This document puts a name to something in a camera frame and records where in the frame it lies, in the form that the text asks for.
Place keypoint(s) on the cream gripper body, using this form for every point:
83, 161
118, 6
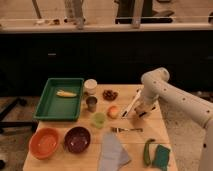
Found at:
143, 104

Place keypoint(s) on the whiteboard eraser block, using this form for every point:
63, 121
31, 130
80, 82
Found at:
141, 111

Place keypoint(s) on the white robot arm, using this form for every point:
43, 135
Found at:
155, 85

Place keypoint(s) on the green plastic tray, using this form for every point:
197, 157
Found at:
52, 107

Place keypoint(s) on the orange fruit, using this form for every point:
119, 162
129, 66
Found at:
113, 112

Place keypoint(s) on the silver fork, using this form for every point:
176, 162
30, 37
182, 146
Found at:
116, 129

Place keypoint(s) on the small green cup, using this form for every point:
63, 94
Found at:
98, 120

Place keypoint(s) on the grey metal cup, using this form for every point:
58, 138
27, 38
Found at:
91, 103

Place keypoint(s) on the teal green sponge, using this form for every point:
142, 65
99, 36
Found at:
161, 158

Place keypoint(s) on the white cup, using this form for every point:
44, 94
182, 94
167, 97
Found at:
90, 86

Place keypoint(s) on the light blue cloth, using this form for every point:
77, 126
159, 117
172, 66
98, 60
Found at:
112, 156

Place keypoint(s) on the dark purple bowl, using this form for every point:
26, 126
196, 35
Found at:
77, 140

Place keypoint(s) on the yellow corn cob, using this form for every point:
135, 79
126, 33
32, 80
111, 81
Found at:
66, 94

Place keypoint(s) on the orange bowl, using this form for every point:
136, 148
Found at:
44, 143

